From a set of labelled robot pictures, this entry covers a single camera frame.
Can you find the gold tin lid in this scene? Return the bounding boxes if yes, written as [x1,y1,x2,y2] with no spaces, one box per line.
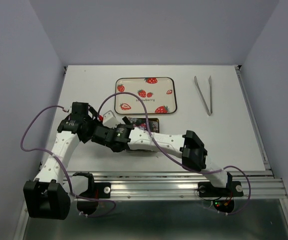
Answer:
[122,116,160,133]

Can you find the gold square cookie tin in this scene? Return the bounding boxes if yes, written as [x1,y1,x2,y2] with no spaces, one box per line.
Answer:
[126,149,156,153]

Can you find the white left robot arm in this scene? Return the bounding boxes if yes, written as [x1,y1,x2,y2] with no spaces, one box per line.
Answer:
[23,102,97,220]

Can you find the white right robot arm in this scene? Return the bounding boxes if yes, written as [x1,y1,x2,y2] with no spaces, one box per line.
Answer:
[91,113,232,195]

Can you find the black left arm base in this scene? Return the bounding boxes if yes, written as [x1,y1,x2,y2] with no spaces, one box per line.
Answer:
[74,182,111,199]

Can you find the strawberry print tray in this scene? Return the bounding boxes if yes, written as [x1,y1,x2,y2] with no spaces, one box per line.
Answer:
[114,77,177,115]

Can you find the metal tongs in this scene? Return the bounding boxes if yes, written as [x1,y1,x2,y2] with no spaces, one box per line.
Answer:
[194,76,213,116]

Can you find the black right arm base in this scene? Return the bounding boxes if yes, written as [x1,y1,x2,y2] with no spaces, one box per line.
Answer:
[197,181,244,198]

